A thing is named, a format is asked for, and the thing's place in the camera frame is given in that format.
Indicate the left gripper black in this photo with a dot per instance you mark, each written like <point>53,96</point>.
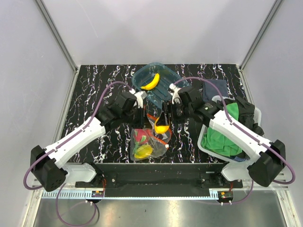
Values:
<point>144,121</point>

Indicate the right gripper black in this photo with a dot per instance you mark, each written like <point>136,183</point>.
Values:
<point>168,107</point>

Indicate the orange fake fruit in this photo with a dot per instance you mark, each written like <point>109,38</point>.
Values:
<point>160,129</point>

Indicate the clear zip top bag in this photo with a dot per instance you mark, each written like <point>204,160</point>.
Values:
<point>159,142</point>

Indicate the yellow fake banana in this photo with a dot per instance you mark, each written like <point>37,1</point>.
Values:
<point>153,83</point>

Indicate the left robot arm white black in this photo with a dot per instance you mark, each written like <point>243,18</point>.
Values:
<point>50,165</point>

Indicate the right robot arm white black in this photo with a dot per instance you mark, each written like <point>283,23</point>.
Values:
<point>266,158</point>

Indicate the red fake fruit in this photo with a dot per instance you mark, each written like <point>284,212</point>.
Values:
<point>141,136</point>

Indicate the yellow fake lemon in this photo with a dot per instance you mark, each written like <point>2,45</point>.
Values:
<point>143,151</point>

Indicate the teal plastic container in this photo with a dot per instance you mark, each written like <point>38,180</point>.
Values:
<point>161,92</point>

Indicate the green cloth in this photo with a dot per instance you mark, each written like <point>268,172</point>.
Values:
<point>216,142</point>

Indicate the navy folded cloth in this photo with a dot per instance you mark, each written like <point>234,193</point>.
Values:
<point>209,91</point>

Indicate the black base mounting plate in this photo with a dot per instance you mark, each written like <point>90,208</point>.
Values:
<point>164,180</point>

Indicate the black cloth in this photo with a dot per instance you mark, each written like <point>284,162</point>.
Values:
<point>243,111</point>

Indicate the white plastic basket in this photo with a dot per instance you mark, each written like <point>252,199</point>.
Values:
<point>239,158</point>

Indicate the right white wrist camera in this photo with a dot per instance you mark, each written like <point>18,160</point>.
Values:
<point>173,89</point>

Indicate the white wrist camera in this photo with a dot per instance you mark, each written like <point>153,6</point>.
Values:
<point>173,89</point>
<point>140,96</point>

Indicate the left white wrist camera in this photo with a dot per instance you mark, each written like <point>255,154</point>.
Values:
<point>140,96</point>

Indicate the left aluminium frame post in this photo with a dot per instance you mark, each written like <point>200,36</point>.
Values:
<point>51,25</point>

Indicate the aluminium frame post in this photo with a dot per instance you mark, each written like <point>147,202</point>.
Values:
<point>265,25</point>
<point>51,25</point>

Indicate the right aluminium frame post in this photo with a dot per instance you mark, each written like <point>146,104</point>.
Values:
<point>265,25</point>

